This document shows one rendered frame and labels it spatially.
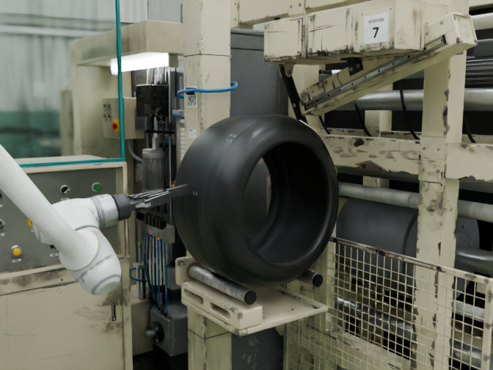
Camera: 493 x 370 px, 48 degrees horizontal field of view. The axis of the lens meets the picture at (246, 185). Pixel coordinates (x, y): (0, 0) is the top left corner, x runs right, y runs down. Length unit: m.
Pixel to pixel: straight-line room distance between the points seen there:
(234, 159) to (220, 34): 0.57
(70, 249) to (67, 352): 0.95
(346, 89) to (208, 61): 0.49
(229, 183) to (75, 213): 0.43
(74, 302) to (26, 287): 0.19
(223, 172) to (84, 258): 0.48
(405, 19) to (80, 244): 1.08
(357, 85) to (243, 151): 0.51
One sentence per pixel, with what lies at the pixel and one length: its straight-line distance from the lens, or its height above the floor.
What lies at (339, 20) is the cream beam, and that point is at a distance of 1.80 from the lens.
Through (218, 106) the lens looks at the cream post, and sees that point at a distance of 1.98.
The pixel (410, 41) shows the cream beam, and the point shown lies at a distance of 1.70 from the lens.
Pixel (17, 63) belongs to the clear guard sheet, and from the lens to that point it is 2.03.
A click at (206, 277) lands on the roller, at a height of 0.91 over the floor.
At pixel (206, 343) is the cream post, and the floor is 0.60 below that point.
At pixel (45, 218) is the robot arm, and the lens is 1.27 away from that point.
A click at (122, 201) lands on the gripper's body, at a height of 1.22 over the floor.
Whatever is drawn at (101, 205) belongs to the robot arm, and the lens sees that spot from 1.49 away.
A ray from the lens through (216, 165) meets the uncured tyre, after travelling 1.60.
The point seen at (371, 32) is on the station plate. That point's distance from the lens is 1.70.
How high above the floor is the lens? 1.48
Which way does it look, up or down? 8 degrees down
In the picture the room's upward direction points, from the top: straight up
